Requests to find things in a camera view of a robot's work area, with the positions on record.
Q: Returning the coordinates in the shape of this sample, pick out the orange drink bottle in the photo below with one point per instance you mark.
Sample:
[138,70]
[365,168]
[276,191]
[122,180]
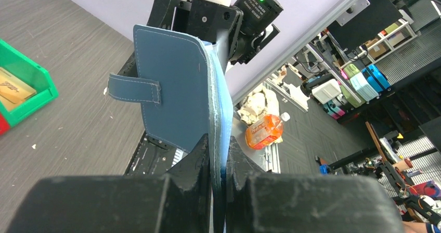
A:
[266,130]

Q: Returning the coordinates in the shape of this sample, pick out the red plastic bin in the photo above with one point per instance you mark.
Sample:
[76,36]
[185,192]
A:
[4,125]

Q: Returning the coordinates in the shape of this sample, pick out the blue leather card holder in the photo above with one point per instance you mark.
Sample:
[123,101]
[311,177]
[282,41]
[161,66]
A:
[181,87]

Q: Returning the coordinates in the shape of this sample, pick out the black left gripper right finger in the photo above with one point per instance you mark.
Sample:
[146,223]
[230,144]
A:
[259,201]

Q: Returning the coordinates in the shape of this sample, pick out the gold card in green bin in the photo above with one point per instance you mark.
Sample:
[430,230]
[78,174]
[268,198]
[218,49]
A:
[14,91]

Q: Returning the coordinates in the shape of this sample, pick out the crumpled beige cloth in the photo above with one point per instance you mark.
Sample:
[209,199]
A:
[259,102]

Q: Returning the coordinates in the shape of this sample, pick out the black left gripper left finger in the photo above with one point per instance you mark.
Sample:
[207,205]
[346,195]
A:
[176,201]

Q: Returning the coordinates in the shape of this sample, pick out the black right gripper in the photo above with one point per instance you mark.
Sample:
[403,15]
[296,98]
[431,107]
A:
[206,20]

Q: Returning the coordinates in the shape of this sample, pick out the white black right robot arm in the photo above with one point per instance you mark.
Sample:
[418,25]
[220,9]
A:
[256,31]

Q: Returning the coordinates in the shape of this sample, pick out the green plastic bin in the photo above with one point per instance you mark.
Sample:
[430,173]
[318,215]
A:
[34,75]

